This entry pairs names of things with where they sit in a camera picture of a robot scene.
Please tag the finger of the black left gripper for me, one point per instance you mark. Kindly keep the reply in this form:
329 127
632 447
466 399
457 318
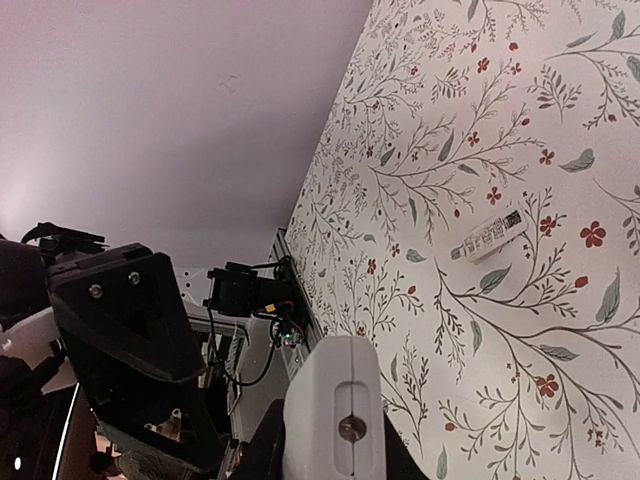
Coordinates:
170 421

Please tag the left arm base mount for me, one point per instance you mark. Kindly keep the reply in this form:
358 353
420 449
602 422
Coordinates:
269 292

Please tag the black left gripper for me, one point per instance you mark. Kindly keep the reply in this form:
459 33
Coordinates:
119 306

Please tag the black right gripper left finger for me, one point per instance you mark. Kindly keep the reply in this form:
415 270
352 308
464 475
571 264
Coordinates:
262 456

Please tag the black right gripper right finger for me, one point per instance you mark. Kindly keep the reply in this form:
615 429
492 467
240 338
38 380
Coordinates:
400 465

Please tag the floral patterned table mat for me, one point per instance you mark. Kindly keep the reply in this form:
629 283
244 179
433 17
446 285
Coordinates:
472 209

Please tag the white remote control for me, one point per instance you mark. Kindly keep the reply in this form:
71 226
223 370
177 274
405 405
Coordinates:
333 418

